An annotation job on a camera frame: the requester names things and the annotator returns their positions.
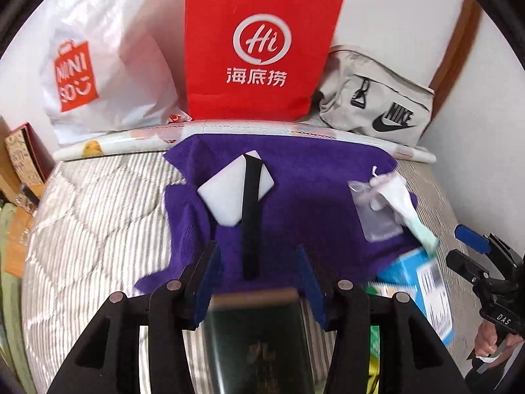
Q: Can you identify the green wet wipe sachet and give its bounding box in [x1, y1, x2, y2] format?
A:
[365, 282, 383, 362]

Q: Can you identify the clear plastic zip bag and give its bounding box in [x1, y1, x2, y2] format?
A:
[348, 181, 403, 243]

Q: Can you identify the white mesh cloth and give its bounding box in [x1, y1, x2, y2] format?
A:
[369, 166, 440, 255]

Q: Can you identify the black velcro strap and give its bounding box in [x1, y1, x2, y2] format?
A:
[240, 152, 265, 282]

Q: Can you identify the yellow black pouch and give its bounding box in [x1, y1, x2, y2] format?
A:
[367, 356, 380, 394]

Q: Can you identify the person's right hand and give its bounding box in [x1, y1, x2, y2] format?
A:
[474, 319, 523, 359]

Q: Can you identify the blue tissue pack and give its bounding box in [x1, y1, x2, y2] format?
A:
[370, 247, 454, 345]

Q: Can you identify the dark green tea box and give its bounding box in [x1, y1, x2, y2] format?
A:
[203, 288, 314, 393]

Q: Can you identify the purple towel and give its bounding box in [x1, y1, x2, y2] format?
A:
[135, 134, 420, 294]

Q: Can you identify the striped quilted table cover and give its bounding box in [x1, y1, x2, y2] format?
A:
[21, 152, 480, 393]

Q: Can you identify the rolled printed paper tube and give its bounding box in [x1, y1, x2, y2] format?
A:
[52, 120, 437, 164]

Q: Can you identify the grey Nike pouch bag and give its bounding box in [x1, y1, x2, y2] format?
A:
[319, 45, 434, 147]

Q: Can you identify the white Miniso plastic bag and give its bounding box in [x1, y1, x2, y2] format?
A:
[40, 0, 190, 146]

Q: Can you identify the red paper shopping bag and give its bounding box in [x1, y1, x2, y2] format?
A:
[184, 0, 344, 121]

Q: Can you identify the brown wooden door frame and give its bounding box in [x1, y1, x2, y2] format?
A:
[430, 0, 482, 121]

